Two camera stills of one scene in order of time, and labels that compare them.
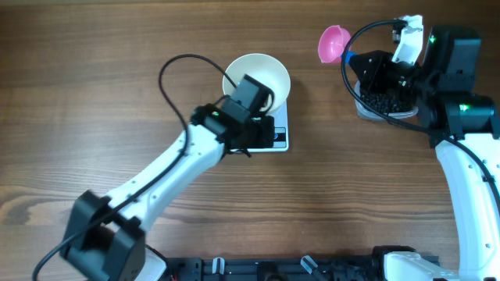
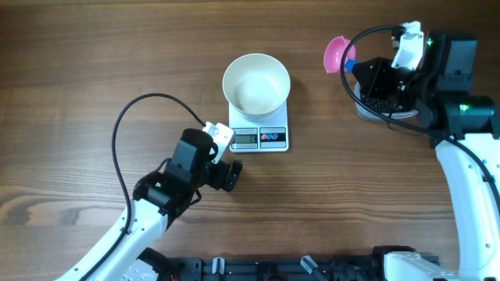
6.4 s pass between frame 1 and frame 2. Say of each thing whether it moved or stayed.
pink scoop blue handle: moved
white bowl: stayed
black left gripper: moved
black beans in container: stayed
